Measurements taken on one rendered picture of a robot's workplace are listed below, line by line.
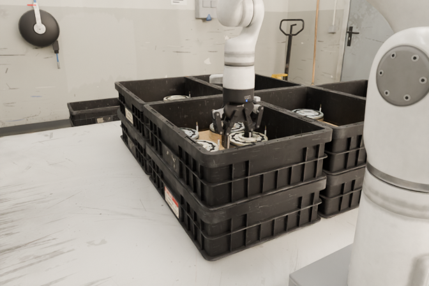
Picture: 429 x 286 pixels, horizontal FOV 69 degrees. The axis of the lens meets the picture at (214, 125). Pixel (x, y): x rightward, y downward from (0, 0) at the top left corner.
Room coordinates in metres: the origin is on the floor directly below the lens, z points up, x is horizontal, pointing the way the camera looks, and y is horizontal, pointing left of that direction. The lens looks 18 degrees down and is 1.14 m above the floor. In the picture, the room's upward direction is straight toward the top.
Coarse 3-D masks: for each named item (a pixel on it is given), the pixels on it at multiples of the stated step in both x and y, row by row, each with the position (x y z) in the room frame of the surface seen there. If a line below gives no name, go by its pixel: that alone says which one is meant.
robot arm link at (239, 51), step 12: (252, 0) 0.72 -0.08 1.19; (252, 24) 0.73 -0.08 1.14; (240, 36) 0.74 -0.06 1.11; (252, 36) 0.72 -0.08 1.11; (228, 48) 0.72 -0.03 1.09; (240, 48) 0.71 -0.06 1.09; (252, 48) 0.72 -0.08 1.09; (228, 60) 0.72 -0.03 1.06; (240, 60) 0.70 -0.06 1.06; (252, 60) 0.72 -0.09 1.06
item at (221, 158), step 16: (144, 112) 0.81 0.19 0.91; (288, 112) 0.74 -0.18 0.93; (160, 128) 0.69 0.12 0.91; (176, 128) 0.62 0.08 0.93; (320, 128) 0.63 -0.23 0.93; (192, 144) 0.53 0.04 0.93; (256, 144) 0.53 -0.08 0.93; (272, 144) 0.54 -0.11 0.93; (288, 144) 0.55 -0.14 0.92; (304, 144) 0.57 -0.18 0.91; (208, 160) 0.48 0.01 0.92; (224, 160) 0.49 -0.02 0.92; (240, 160) 0.51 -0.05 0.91
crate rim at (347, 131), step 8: (288, 88) 1.06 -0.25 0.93; (296, 88) 1.06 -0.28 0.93; (304, 88) 1.08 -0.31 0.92; (312, 88) 1.07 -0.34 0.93; (344, 96) 0.95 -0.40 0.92; (352, 96) 0.92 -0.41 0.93; (312, 120) 0.68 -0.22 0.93; (336, 128) 0.62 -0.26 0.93; (344, 128) 0.62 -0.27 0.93; (352, 128) 0.64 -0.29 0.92; (360, 128) 0.65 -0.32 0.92; (336, 136) 0.62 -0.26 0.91; (344, 136) 0.62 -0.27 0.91; (352, 136) 0.64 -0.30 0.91
